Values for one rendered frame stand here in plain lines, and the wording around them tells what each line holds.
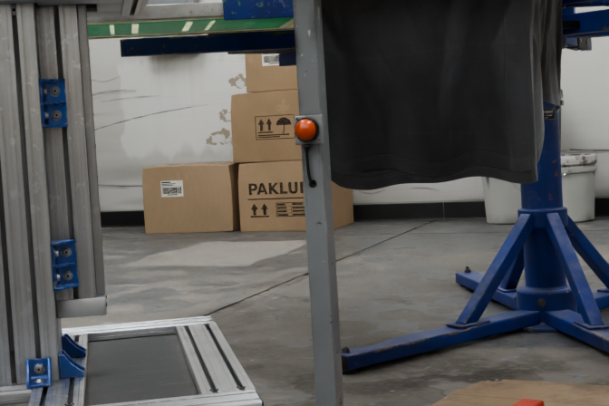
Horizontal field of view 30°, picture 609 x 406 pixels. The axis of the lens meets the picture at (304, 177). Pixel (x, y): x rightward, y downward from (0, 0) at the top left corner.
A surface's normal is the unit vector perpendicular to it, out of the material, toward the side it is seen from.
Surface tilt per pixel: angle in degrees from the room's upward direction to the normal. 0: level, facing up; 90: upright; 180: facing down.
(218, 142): 90
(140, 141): 90
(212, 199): 90
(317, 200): 90
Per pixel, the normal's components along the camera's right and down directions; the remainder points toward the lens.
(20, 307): 0.18, 0.04
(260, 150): -0.42, 0.10
